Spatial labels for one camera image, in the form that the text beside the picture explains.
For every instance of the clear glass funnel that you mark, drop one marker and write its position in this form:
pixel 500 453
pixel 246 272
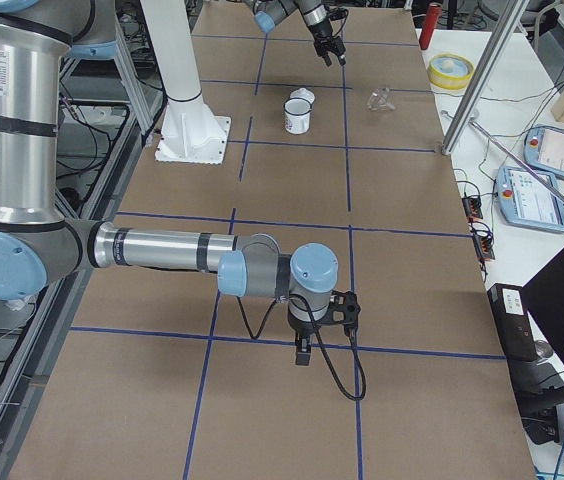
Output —
pixel 380 100

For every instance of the white enamel mug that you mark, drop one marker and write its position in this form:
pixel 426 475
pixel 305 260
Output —
pixel 297 115

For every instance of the red cylinder tube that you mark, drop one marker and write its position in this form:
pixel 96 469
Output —
pixel 431 18

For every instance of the yellow tape roll with dish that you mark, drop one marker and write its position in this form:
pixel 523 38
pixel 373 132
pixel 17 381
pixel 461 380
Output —
pixel 449 71

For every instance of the orange black connector block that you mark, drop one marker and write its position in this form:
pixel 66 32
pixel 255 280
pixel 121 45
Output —
pixel 473 207

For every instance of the black desktop box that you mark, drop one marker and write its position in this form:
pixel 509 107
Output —
pixel 512 322

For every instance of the far teach pendant tablet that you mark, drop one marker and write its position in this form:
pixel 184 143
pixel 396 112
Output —
pixel 544 149

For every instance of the teach pendant tablet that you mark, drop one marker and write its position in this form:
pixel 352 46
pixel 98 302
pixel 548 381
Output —
pixel 544 149
pixel 524 202

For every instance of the near teach pendant tablet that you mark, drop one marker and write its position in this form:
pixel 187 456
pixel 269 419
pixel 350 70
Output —
pixel 524 202

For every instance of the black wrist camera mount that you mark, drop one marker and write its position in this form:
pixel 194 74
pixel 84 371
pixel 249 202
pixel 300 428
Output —
pixel 343 309

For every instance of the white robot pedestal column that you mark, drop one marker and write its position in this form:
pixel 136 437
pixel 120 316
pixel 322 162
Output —
pixel 190 132

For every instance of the aluminium frame post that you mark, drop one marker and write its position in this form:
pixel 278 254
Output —
pixel 495 46

